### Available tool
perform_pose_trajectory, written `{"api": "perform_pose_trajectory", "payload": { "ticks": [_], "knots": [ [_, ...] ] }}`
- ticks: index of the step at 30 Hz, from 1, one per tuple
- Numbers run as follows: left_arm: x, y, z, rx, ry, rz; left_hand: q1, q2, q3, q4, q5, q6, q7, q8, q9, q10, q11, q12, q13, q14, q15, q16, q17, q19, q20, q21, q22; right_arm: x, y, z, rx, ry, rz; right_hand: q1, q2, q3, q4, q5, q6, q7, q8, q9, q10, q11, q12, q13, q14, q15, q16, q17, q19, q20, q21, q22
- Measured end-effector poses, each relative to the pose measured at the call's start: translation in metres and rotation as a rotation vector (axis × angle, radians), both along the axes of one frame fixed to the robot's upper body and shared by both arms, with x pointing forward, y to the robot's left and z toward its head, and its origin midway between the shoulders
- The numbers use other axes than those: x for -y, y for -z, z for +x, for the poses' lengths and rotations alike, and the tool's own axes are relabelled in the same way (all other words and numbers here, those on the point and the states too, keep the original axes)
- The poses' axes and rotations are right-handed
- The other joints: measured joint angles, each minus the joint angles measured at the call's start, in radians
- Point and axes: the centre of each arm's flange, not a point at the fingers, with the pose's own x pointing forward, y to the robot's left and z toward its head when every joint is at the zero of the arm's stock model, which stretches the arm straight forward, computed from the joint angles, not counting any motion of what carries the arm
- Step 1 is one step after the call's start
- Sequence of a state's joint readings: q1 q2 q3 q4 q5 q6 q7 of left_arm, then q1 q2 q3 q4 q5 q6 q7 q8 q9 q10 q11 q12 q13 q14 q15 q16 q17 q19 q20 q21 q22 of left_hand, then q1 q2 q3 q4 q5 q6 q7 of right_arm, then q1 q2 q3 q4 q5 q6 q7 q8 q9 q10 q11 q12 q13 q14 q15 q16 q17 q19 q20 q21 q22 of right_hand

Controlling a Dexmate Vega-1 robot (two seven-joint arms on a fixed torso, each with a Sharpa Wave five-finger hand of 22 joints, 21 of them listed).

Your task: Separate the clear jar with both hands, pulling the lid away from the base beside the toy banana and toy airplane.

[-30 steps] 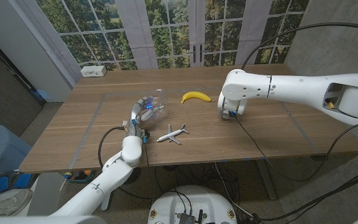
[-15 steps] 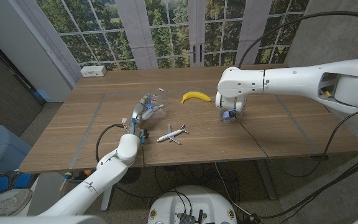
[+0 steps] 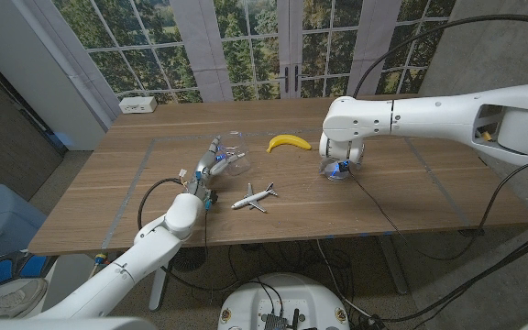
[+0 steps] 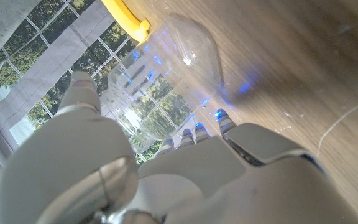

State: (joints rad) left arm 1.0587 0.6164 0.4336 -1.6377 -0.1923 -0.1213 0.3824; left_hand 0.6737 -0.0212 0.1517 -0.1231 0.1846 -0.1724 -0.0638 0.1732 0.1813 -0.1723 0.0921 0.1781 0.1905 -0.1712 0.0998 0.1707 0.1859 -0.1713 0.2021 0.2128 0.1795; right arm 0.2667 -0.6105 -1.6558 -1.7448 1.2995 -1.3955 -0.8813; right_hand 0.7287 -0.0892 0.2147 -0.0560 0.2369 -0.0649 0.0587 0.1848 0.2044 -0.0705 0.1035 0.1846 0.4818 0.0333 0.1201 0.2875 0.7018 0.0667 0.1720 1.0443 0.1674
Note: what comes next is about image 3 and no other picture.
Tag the blue-grey chair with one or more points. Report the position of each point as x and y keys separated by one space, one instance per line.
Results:
x=3 y=220

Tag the white power outlet box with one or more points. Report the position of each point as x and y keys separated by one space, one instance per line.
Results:
x=138 y=105

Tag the white table leg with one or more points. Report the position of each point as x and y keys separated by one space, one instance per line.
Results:
x=156 y=289

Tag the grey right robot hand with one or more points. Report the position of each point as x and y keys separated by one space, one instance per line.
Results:
x=355 y=161

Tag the black and blue pad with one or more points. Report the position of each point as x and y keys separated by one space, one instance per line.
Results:
x=16 y=268

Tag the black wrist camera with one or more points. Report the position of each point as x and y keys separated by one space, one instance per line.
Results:
x=212 y=197
x=344 y=166

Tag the silver jar lid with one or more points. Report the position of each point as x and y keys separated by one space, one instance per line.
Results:
x=328 y=172

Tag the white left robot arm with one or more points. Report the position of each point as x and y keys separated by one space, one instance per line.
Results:
x=154 y=247

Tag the white toy airplane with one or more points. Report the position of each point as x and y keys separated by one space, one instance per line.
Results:
x=252 y=199

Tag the black round floor base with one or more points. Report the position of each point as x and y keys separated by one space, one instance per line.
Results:
x=190 y=259

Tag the clear jar base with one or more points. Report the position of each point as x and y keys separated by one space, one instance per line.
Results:
x=238 y=144

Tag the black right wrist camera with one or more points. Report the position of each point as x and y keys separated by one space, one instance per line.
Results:
x=344 y=166

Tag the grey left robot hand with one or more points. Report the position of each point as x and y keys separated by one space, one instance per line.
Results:
x=205 y=165

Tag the grey table leg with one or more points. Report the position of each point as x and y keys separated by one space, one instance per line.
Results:
x=394 y=270

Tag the yellow toy banana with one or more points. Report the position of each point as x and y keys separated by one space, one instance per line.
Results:
x=287 y=141

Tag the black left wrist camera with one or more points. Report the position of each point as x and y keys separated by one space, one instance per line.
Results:
x=212 y=197

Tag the white sneaker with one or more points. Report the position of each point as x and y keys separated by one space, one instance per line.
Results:
x=21 y=300

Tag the printed window backdrop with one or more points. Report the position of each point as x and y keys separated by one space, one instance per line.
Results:
x=245 y=46

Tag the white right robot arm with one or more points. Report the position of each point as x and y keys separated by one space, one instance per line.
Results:
x=429 y=117

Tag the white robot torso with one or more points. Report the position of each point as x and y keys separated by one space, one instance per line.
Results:
x=282 y=298

